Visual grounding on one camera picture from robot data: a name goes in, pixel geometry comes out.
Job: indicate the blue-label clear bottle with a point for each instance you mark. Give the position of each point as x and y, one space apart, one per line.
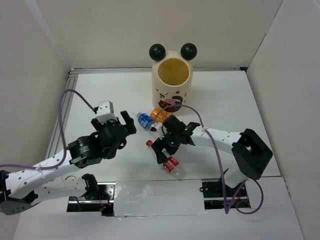
145 121

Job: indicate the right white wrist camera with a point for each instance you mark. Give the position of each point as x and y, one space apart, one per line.
157 127

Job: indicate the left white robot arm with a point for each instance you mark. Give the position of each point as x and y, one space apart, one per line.
52 178

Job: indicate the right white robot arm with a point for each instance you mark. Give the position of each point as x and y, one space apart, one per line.
251 154

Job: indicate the red-label red-cap bottle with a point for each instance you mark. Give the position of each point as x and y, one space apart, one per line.
173 167

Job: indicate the orange plastic bottle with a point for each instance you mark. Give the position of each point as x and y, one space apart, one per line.
158 116

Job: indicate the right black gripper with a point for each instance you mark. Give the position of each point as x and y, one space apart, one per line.
159 144

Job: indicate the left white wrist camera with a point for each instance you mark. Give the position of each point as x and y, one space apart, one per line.
105 112

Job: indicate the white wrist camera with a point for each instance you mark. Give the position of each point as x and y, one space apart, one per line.
157 127
105 112

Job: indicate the aluminium frame rail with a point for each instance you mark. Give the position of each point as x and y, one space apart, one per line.
62 105

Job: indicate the cream bear-ear bin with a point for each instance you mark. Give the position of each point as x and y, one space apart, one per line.
171 76

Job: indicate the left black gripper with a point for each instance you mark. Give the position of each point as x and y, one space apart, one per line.
129 121

